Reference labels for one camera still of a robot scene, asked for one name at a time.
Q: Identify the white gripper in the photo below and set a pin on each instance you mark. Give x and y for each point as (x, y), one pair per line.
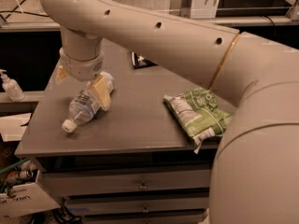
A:
(81, 68)

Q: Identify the blue label plastic water bottle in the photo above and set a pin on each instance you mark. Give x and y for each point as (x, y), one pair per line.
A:
(82, 109)

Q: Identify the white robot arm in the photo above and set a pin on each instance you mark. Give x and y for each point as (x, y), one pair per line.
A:
(255, 175)

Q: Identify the white pump dispenser bottle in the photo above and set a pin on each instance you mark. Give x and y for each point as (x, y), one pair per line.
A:
(11, 87)

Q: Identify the dark blue chip bag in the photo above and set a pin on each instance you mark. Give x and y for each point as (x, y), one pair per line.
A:
(140, 62)

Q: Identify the grey drawer cabinet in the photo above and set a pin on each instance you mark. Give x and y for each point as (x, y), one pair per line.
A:
(132, 164)

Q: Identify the green snack bag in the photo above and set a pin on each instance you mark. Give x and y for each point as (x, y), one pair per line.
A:
(198, 114)

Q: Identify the white cardboard box with text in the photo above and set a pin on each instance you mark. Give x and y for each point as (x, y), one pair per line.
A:
(25, 200)

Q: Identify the metal frame rail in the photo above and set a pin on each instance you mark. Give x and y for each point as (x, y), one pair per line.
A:
(29, 16)

